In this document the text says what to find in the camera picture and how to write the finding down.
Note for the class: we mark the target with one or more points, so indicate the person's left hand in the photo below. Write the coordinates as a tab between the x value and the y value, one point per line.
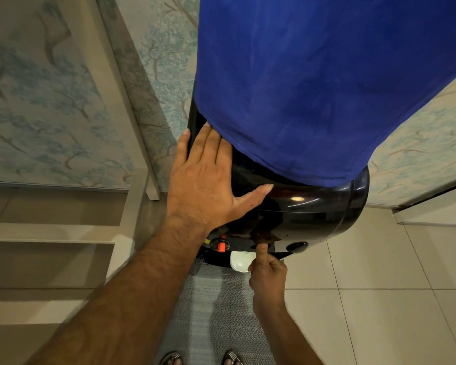
199	186

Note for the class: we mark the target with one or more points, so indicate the white cup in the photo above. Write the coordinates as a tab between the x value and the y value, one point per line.
240	261

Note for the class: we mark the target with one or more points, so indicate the person's right sandal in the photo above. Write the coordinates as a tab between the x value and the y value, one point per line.
232	358

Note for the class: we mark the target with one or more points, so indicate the person's sandal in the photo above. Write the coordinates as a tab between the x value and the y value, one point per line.
232	358
171	359

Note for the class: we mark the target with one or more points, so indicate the person's right hand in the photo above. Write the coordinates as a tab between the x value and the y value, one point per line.
268	279

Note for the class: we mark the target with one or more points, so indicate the blue cloth cover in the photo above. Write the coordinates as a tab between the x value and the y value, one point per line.
311	83

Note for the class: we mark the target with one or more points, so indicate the beige wooden shelf unit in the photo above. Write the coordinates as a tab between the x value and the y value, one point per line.
60	239

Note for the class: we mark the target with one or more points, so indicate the person's right forearm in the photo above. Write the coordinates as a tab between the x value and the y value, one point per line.
285	334

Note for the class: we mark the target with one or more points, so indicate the person's left sandal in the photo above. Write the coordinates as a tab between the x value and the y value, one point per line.
171	359

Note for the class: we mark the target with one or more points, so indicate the person's left middle finger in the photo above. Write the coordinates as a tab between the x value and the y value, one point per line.
204	142

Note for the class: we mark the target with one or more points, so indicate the person's left thumb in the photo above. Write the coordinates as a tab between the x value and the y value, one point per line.
255	196

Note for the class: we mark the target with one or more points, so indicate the grey woven floor mat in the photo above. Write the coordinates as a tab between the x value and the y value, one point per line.
216	311

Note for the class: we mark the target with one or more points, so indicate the black dispenser tap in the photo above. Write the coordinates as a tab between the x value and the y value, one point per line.
297	247

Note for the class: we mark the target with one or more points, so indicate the person's left forearm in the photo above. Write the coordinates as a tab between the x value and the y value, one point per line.
125	304

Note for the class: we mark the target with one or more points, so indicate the red dispenser tap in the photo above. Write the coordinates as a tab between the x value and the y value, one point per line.
222	245

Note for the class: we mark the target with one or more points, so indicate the black water dispenser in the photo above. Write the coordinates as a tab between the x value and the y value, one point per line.
304	212

